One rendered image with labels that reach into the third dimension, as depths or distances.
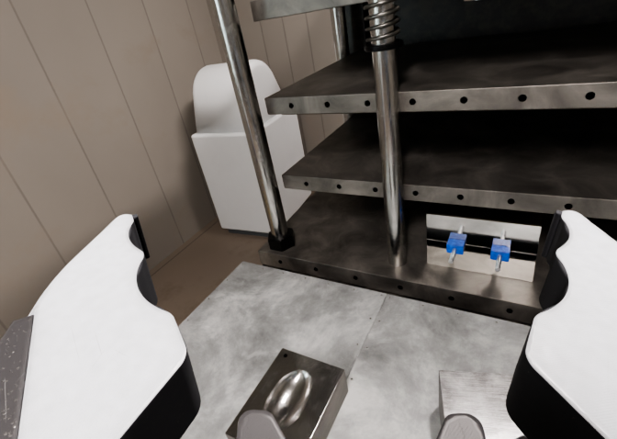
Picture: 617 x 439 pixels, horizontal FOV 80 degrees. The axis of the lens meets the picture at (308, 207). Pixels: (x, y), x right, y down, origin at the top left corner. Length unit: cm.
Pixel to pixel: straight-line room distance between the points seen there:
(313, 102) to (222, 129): 161
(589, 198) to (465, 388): 52
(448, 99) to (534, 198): 31
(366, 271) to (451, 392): 51
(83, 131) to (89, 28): 61
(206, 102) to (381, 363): 214
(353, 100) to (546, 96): 42
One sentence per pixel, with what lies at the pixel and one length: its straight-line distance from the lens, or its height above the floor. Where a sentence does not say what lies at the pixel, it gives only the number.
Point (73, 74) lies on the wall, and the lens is 264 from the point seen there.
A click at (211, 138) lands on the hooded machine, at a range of 265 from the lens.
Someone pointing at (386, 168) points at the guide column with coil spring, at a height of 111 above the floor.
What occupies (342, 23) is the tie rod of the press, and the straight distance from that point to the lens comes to 166.
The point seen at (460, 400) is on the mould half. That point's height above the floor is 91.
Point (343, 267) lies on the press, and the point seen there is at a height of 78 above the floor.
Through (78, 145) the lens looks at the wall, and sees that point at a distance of 261.
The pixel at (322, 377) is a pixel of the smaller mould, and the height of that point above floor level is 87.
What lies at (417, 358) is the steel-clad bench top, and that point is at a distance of 91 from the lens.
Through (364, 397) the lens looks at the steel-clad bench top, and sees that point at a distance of 86.
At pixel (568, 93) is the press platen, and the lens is 93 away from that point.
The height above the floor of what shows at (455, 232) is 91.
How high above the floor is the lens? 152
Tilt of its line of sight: 29 degrees down
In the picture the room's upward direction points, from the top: 11 degrees counter-clockwise
